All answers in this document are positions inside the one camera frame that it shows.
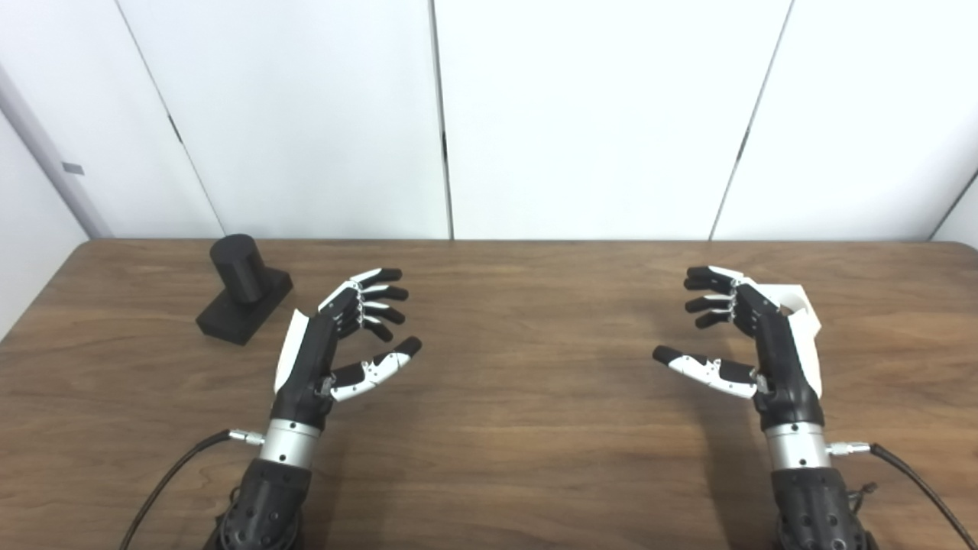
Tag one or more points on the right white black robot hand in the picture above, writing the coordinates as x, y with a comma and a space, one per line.
779, 367

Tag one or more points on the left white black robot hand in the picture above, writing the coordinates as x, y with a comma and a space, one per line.
309, 359

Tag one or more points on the black peg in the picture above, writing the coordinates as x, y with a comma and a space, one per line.
241, 294

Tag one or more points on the white square piece with hole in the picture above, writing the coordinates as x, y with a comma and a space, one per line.
791, 294

